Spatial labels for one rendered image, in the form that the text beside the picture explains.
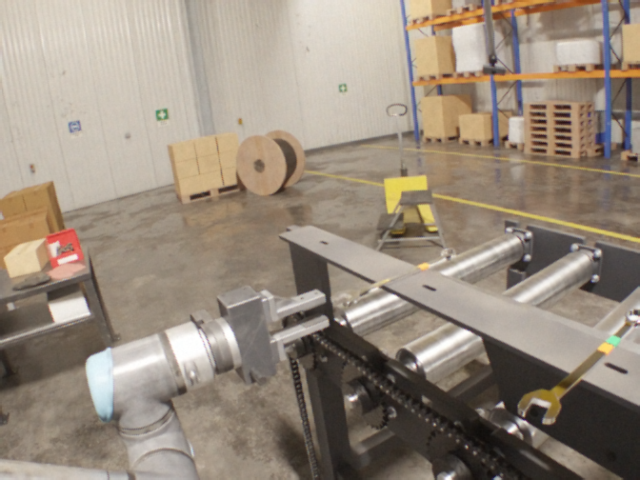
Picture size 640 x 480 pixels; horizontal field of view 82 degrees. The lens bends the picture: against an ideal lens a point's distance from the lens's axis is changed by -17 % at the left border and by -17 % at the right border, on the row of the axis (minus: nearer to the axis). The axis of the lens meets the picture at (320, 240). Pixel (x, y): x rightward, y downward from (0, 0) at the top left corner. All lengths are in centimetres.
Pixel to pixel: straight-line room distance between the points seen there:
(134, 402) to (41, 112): 996
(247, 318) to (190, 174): 729
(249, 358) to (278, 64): 1106
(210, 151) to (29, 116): 447
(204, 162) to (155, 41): 390
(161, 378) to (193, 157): 732
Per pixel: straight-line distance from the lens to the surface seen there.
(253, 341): 62
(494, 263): 157
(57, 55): 1054
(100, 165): 1038
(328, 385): 129
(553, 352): 57
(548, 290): 134
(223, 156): 794
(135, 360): 58
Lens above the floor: 148
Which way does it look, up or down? 19 degrees down
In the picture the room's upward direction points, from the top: 8 degrees counter-clockwise
